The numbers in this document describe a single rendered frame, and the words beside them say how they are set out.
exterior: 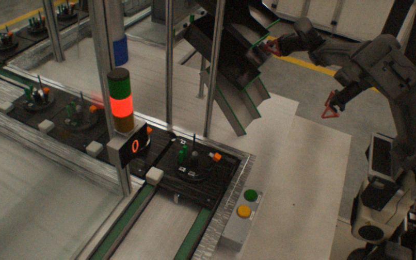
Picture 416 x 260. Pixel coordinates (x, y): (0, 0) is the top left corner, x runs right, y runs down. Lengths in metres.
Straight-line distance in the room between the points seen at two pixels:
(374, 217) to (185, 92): 1.05
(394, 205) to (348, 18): 3.84
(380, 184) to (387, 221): 0.24
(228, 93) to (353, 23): 3.87
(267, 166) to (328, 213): 0.30
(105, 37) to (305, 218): 0.89
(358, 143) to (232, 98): 2.00
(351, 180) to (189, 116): 1.62
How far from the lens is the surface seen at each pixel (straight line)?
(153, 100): 1.52
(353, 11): 4.86
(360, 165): 2.80
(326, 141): 1.48
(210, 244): 0.91
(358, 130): 3.17
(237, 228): 0.95
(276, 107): 1.57
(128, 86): 0.69
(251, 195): 1.01
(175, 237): 0.97
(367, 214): 1.36
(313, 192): 1.24
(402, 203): 1.34
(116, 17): 1.69
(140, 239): 0.97
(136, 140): 0.80
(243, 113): 1.21
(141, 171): 1.05
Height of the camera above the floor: 1.78
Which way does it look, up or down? 42 degrees down
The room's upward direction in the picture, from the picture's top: 7 degrees clockwise
